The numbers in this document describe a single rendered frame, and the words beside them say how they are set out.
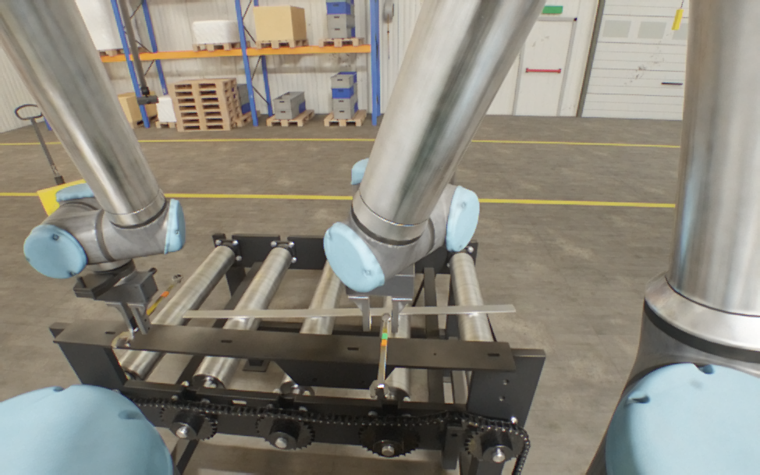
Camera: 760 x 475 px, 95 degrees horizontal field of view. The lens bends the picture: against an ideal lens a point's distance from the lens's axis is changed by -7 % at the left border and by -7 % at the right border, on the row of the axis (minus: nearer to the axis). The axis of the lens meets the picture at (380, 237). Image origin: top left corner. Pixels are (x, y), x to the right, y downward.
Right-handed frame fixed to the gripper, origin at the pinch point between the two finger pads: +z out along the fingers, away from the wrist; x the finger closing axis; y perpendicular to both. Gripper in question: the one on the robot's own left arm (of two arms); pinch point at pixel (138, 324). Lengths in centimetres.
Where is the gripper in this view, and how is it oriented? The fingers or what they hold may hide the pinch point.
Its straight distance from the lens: 102.5
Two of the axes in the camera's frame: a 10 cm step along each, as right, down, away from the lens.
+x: -10.0, -0.3, 0.7
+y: 0.8, -4.9, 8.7
